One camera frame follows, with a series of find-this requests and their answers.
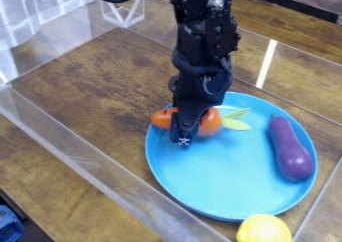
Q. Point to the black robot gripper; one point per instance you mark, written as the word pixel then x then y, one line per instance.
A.
pixel 200 90

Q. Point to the orange toy carrot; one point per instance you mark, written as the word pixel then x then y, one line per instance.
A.
pixel 212 122

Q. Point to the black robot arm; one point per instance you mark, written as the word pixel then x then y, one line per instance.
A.
pixel 208 38

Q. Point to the blue round plate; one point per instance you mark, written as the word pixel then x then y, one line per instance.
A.
pixel 224 176

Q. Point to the purple toy eggplant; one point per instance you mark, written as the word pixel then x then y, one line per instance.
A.
pixel 295 161

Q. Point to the yellow toy fruit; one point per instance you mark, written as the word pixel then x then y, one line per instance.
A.
pixel 264 228

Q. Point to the blue plastic object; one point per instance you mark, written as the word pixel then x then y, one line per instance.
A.
pixel 11 226

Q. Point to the clear acrylic enclosure wall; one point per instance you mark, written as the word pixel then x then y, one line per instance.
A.
pixel 78 90

